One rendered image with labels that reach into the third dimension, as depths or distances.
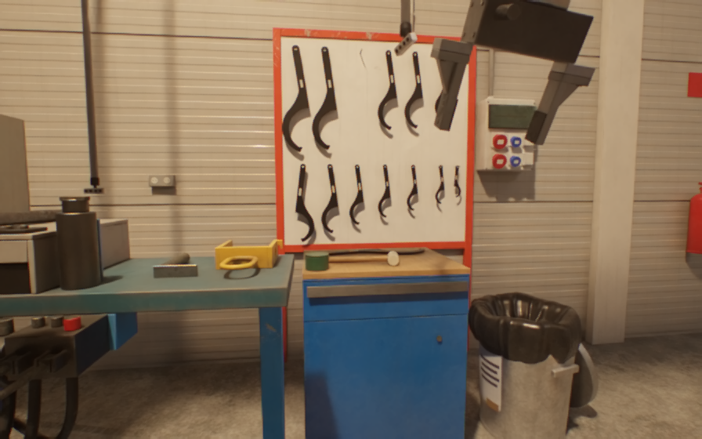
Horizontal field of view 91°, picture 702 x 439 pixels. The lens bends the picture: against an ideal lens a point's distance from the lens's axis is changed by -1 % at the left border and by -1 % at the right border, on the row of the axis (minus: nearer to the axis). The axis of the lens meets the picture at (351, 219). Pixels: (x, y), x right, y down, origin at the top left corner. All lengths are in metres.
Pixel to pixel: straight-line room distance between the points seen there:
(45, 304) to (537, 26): 1.01
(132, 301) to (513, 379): 1.69
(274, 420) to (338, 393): 0.54
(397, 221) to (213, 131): 1.47
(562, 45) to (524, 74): 2.72
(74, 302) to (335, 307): 0.91
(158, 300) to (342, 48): 2.25
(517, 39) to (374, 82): 2.29
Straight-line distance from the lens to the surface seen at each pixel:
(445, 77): 0.47
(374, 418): 1.75
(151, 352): 3.08
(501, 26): 0.47
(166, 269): 1.00
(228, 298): 0.85
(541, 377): 2.03
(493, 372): 2.08
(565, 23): 0.51
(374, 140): 2.65
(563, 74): 0.53
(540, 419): 2.15
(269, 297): 0.84
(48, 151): 3.15
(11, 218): 1.21
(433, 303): 1.59
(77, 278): 0.99
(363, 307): 1.52
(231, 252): 1.03
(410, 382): 1.70
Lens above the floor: 1.28
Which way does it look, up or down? 5 degrees down
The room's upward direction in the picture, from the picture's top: straight up
